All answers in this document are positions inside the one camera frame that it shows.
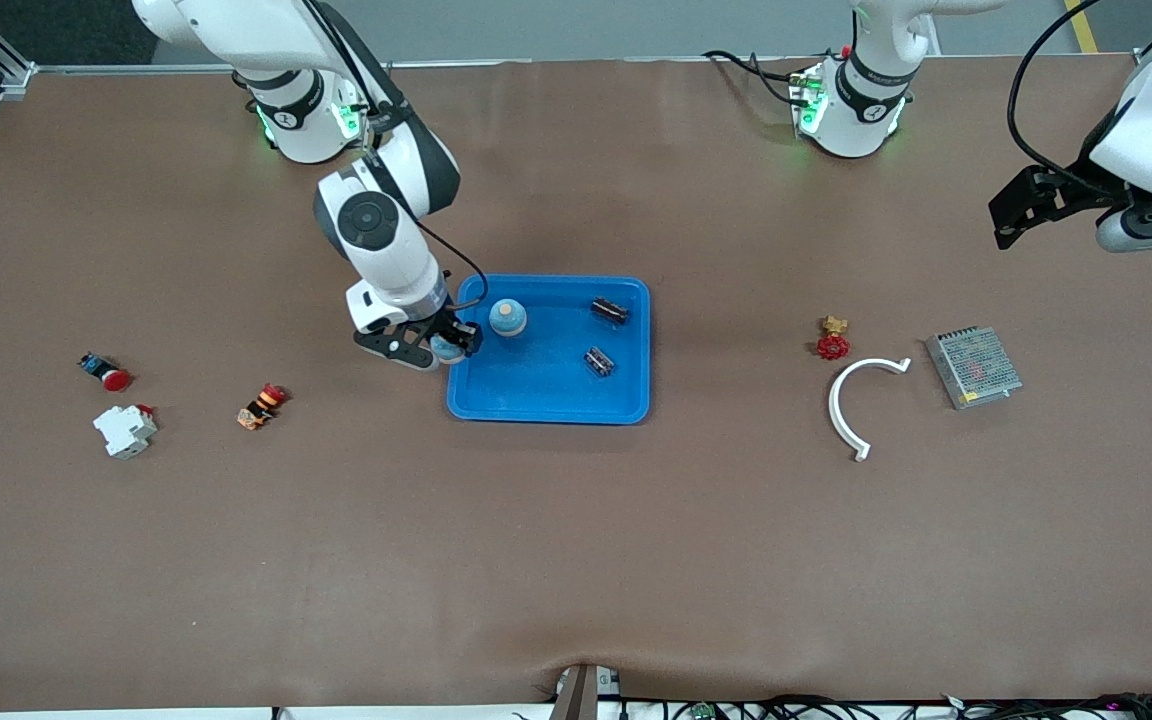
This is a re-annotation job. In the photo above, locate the blue plastic tray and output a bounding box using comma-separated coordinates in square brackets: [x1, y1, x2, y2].
[446, 274, 652, 425]

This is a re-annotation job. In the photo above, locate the orange black striped button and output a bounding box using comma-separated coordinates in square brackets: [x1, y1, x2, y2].
[236, 383, 289, 432]

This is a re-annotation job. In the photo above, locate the metal mesh power supply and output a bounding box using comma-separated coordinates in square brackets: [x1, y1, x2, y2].
[924, 325, 1024, 411]

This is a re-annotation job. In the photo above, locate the brown table mat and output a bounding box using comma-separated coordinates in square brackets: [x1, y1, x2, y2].
[0, 55, 1152, 713]

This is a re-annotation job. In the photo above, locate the red mushroom push button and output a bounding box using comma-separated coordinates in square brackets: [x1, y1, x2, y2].
[77, 352, 133, 393]

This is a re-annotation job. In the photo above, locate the white curved plastic strip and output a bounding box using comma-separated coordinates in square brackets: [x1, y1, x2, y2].
[828, 357, 912, 463]

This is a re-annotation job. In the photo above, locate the white circuit breaker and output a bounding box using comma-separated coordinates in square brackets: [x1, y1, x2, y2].
[92, 403, 159, 460]

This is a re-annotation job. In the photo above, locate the brass valve red handle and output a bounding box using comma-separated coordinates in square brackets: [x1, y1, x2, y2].
[816, 315, 852, 362]

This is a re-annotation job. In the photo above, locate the silver table edge rail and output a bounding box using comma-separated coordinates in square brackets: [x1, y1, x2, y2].
[36, 57, 797, 75]

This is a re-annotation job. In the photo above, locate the black base power cable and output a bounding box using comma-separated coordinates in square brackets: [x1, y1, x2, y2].
[703, 48, 807, 106]

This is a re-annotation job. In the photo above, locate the metal mounting bracket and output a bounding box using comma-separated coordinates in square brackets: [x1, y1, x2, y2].
[551, 663, 623, 720]

